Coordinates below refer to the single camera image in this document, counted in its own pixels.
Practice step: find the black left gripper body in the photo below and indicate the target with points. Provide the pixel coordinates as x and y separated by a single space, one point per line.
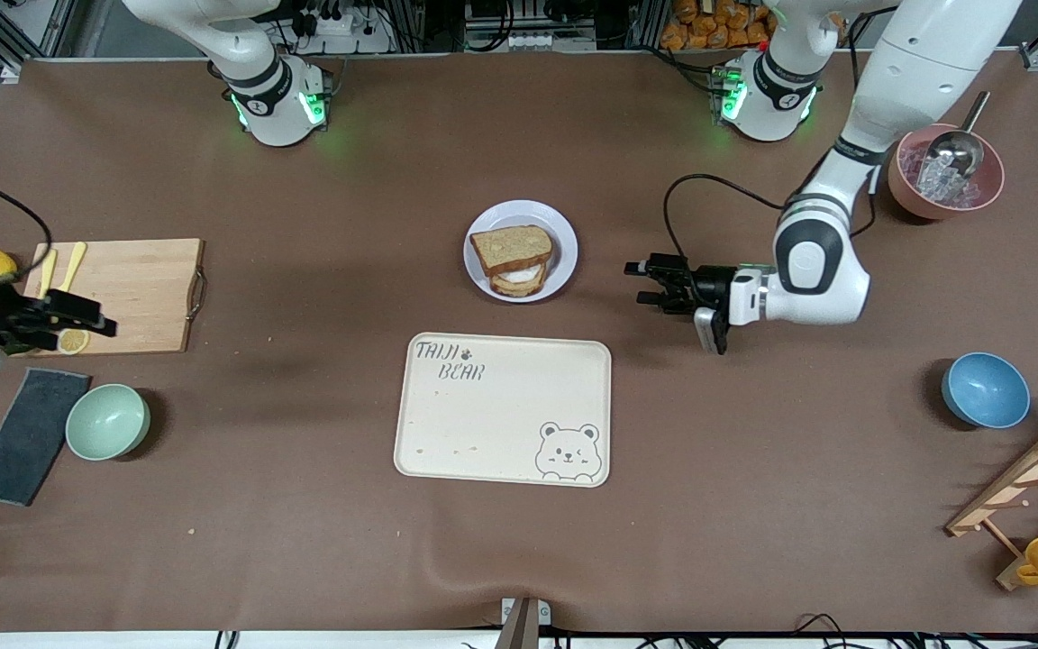
707 285

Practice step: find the pale lavender round plate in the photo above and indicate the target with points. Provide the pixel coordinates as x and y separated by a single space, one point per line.
564 225

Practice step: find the fried egg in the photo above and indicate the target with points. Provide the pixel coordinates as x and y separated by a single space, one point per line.
526 270

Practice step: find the toasted bread slice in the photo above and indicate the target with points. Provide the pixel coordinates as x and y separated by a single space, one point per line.
519 288

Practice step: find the plain brown bread slice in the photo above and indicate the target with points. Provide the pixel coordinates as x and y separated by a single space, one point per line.
510 245

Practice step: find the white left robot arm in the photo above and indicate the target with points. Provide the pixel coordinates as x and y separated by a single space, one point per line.
915 63

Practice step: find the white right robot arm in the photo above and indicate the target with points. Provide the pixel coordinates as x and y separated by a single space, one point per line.
258 90

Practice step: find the lemon slice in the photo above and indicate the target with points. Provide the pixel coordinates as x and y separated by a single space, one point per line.
74 344

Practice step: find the yellow plastic knife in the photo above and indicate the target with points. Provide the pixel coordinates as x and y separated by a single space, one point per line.
73 266

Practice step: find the yellow plastic fork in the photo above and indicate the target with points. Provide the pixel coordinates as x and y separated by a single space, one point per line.
48 270

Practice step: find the wooden cutting board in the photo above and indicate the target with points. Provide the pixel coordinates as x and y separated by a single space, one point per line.
141 288

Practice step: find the mint green bowl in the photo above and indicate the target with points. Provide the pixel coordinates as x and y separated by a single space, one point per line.
106 422

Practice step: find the dark grey cloth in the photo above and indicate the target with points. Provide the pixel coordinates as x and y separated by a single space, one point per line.
25 437

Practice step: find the brown table mat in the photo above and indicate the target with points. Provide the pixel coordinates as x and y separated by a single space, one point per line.
753 433

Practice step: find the cream bear print tray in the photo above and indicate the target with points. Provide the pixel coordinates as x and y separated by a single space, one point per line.
501 415

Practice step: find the pink bowl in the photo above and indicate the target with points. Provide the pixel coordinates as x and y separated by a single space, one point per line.
911 203

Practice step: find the clear ice cubes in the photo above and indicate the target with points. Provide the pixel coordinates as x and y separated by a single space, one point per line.
933 185

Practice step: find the orange snack bags pile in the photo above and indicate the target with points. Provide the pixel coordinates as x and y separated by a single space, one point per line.
717 27

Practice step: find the grey electronics box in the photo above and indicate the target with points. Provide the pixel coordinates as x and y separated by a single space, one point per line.
528 27

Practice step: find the metal scoop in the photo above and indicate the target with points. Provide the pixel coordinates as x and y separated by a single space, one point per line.
959 149

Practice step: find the blue bowl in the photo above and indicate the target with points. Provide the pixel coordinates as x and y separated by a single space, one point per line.
986 390

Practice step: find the wooden peg rack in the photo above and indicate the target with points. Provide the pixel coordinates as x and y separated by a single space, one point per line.
1024 482

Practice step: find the white power strip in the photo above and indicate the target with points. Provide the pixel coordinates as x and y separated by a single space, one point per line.
339 34

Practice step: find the aluminium camera post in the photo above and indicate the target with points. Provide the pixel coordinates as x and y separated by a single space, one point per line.
523 626

